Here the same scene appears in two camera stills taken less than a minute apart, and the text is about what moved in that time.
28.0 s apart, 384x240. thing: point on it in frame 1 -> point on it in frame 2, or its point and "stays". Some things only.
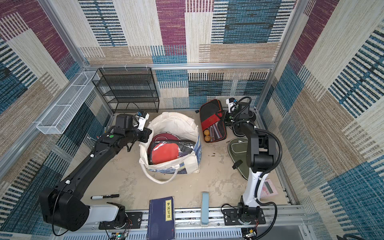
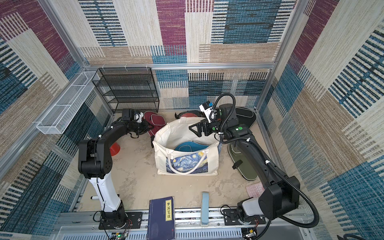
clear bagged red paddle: [161, 151] -> [190, 113]
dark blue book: [161, 219] stays
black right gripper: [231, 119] -> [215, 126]
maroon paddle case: [164, 136] -> [158, 120]
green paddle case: [237, 148] stays
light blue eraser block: [205, 202] stays
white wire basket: [60, 115] stays
